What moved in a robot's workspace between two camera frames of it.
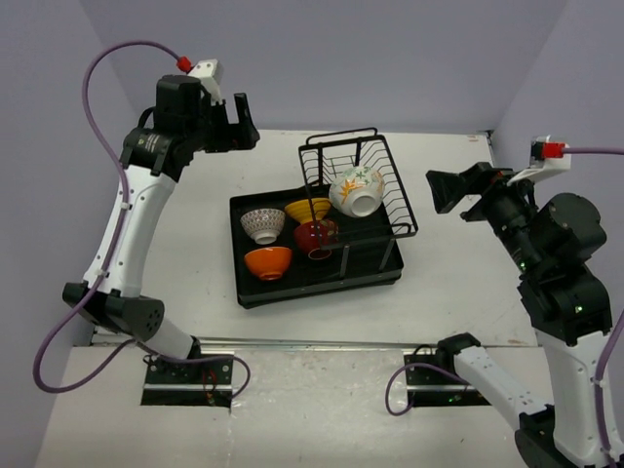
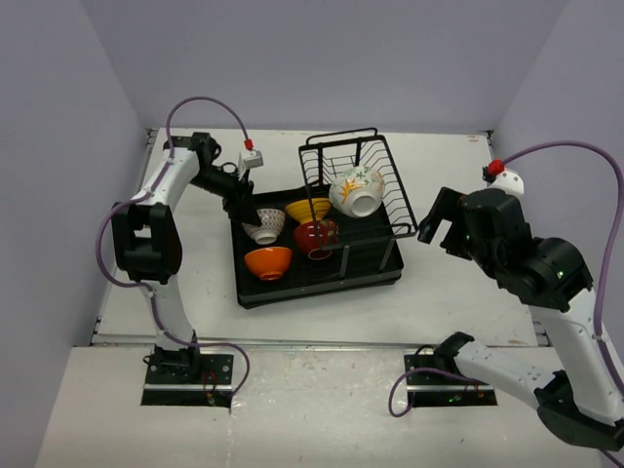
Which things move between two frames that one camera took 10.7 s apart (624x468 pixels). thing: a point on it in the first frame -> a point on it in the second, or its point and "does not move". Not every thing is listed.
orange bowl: (270, 262) does not move
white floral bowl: (358, 191) does not move
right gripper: (449, 187) -> (447, 205)
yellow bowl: (308, 210) does not move
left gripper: (242, 134) -> (240, 202)
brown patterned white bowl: (263, 224) does not move
